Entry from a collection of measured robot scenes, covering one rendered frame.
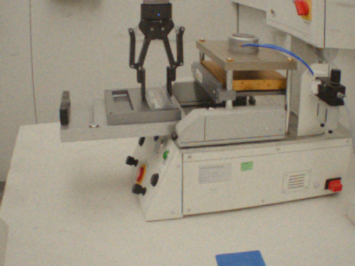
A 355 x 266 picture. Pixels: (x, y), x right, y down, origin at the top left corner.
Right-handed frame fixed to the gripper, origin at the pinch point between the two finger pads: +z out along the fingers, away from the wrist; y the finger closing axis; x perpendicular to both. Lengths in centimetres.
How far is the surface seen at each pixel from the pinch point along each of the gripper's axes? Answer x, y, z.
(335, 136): 17.2, -42.1, 9.8
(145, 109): 8.1, 3.6, 3.5
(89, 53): -142, 16, 20
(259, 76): 7.5, -23.6, -3.0
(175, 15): -144, -32, 1
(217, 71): 2.0, -14.5, -2.9
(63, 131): 10.9, 22.7, 6.6
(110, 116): 9.9, 11.7, 4.0
